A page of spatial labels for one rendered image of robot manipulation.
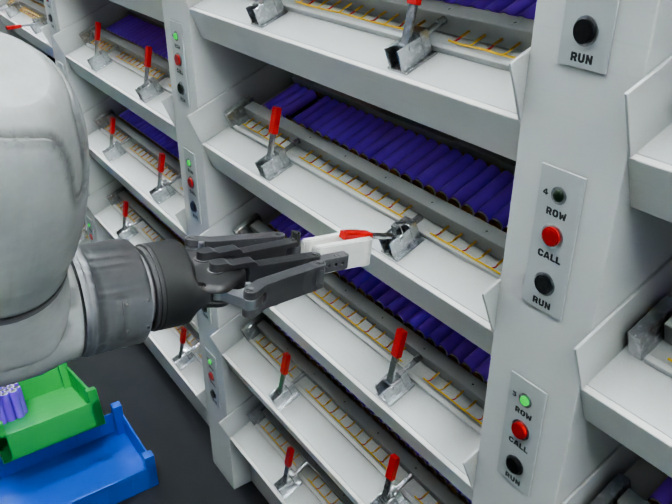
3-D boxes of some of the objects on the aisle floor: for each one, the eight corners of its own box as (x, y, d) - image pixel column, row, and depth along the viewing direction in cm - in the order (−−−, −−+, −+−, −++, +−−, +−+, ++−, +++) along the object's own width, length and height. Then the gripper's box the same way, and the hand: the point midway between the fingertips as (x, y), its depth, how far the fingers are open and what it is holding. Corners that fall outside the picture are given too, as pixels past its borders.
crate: (3, 557, 128) (-8, 526, 125) (-21, 486, 143) (-31, 457, 139) (159, 484, 144) (154, 455, 140) (123, 427, 158) (118, 399, 154)
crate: (-18, 417, 161) (-28, 385, 159) (72, 384, 171) (63, 354, 169) (3, 464, 136) (-9, 427, 134) (106, 423, 146) (96, 388, 144)
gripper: (110, 292, 66) (321, 252, 79) (172, 369, 56) (402, 309, 69) (109, 217, 63) (328, 189, 76) (173, 285, 53) (414, 239, 66)
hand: (336, 252), depth 71 cm, fingers closed, pressing on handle
